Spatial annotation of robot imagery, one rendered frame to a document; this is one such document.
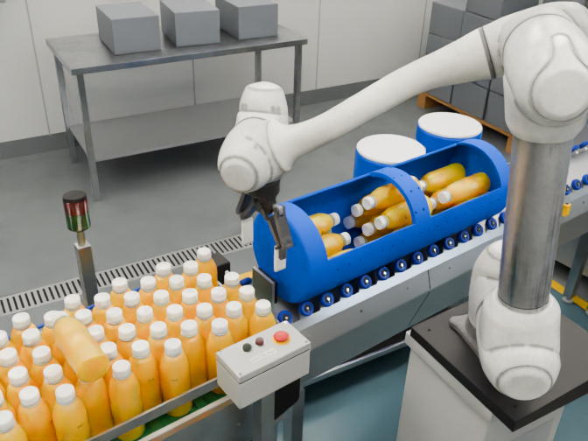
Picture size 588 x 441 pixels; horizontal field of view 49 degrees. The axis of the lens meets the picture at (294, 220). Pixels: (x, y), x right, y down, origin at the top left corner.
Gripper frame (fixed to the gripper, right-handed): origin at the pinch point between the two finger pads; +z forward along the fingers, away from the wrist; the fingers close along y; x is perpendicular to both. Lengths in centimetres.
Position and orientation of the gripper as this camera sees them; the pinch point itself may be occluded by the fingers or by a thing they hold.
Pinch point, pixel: (262, 252)
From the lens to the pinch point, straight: 155.5
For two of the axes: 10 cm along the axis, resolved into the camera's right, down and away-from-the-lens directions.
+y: -6.0, -4.2, 6.8
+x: -8.0, 2.9, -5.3
